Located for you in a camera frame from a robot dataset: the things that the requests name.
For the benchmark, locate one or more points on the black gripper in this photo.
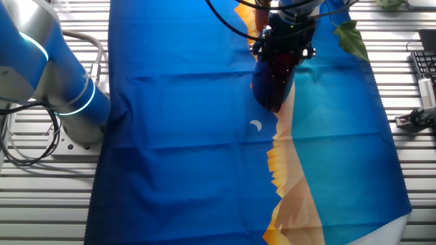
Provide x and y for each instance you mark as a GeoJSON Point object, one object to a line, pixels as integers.
{"type": "Point", "coordinates": [286, 41]}

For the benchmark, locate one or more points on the dark red translucent watering can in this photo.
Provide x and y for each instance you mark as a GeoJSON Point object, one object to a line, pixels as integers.
{"type": "Point", "coordinates": [274, 88]}

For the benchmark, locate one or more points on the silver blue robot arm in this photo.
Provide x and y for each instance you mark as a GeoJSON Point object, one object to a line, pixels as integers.
{"type": "Point", "coordinates": [51, 68]}

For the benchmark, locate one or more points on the round plant pot with soil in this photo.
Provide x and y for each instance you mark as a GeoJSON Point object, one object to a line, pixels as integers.
{"type": "Point", "coordinates": [261, 18]}

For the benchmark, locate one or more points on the small green leaf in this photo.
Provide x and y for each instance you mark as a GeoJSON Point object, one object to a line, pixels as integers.
{"type": "Point", "coordinates": [352, 41]}

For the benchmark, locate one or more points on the blue landscape print cloth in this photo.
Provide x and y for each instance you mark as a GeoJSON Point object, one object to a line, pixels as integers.
{"type": "Point", "coordinates": [187, 136]}

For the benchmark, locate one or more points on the black keyboard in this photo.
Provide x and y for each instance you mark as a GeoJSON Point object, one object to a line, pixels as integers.
{"type": "Point", "coordinates": [424, 63]}

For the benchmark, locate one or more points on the grey flat device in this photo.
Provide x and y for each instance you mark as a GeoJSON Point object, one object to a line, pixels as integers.
{"type": "Point", "coordinates": [420, 3]}

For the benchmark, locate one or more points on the black flat device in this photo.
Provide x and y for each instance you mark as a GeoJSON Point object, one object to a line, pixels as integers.
{"type": "Point", "coordinates": [428, 40]}

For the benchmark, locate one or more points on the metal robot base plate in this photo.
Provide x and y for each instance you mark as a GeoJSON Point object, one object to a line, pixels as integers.
{"type": "Point", "coordinates": [78, 149]}

